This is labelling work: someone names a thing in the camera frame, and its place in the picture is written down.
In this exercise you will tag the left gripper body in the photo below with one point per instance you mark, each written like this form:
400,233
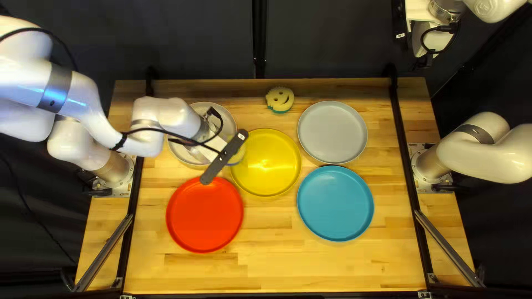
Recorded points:
203,157

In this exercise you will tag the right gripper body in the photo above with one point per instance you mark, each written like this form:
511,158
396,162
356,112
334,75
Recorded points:
434,41

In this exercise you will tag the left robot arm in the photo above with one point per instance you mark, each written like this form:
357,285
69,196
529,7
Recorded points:
25,83

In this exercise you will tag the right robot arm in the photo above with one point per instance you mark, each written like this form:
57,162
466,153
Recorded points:
490,153

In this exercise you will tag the grey round plate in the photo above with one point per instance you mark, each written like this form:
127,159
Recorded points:
332,133
179,153

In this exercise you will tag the orange round plate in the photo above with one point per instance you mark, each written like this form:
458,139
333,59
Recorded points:
203,216

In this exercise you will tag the yellow round plate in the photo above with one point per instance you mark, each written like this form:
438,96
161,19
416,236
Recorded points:
270,166

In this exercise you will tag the teal round plate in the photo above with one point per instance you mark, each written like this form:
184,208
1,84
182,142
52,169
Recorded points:
334,203

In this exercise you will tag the black frame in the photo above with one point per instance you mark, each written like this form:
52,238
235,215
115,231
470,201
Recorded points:
258,37

